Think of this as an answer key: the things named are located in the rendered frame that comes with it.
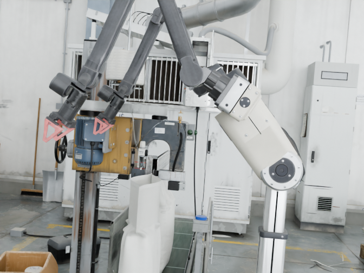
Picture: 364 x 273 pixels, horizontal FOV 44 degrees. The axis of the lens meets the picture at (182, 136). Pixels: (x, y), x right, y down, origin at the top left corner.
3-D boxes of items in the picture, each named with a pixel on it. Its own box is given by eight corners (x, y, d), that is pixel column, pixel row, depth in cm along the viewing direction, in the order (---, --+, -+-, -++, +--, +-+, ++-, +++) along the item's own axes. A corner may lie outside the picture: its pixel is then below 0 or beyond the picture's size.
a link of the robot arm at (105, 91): (128, 87, 209) (132, 88, 218) (108, 73, 210) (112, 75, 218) (115, 109, 210) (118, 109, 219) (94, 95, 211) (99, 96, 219)
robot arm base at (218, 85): (238, 78, 154) (218, 106, 155) (218, 64, 155) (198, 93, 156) (239, 75, 146) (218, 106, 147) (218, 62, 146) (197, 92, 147)
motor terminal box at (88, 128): (104, 146, 226) (105, 123, 225) (83, 146, 222) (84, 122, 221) (100, 145, 234) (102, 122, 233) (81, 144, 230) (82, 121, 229)
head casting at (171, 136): (182, 171, 246) (187, 117, 245) (138, 168, 248) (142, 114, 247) (187, 166, 276) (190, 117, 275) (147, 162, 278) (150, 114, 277)
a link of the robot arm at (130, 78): (166, 11, 206) (168, 16, 216) (154, 6, 206) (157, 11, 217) (126, 96, 209) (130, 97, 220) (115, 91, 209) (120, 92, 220)
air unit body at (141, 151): (145, 170, 242) (147, 141, 241) (136, 169, 243) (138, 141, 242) (147, 169, 247) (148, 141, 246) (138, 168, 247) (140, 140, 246)
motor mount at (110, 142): (107, 153, 229) (109, 122, 228) (94, 152, 230) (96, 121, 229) (119, 149, 258) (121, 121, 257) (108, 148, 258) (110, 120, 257)
